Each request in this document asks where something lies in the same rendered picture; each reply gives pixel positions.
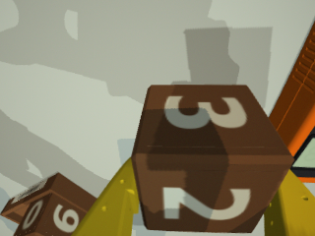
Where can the orange digital multimeter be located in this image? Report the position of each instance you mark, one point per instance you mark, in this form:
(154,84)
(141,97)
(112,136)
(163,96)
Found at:
(294,113)

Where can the brown number cube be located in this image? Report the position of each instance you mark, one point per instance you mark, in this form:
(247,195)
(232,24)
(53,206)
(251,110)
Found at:
(49,216)
(206,158)

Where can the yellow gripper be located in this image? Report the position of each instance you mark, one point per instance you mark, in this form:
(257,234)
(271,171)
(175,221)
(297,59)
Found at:
(290,213)

